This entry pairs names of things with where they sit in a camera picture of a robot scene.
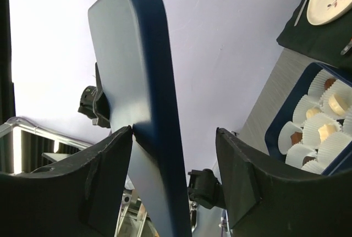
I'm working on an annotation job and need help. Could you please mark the white square chocolate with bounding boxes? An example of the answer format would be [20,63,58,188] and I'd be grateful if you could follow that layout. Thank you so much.
[318,124,337,142]

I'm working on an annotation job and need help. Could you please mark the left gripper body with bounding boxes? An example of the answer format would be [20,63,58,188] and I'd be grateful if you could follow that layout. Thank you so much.
[78,63,111,129]

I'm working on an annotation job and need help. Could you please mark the silver fork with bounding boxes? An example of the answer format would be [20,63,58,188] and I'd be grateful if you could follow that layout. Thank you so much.
[294,0,308,27]

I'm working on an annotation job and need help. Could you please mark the white round chocolate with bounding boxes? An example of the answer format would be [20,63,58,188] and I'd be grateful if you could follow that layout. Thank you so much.
[306,107,321,119]

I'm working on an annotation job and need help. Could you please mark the steak knife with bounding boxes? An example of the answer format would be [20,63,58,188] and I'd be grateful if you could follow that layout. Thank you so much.
[340,39,352,56]

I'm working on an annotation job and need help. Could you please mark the dark oval chocolate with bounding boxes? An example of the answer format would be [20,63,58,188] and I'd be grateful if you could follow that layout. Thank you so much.
[302,156,317,166]
[324,78,336,90]

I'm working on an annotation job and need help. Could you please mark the black cloth placemat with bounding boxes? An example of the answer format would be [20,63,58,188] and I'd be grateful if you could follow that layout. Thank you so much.
[277,0,351,71]

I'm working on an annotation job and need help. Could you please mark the white oval chocolate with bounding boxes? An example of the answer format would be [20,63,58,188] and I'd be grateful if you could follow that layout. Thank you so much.
[328,94,349,116]

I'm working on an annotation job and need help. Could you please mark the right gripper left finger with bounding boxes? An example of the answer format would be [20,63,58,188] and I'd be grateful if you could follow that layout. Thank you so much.
[1,126,133,236]

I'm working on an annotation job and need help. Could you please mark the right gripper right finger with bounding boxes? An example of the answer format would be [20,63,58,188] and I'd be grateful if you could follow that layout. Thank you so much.
[216,128,351,236]

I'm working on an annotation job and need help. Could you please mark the dark blue chocolate box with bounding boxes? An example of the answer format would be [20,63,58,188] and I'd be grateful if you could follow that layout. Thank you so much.
[265,63,351,175]

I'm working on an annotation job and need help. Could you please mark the dark blue box lid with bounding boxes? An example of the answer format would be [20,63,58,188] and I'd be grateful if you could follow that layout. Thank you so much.
[88,0,192,236]

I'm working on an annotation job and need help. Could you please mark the brown rectangular chocolate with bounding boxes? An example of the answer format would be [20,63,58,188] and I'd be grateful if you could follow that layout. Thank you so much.
[290,132,303,145]

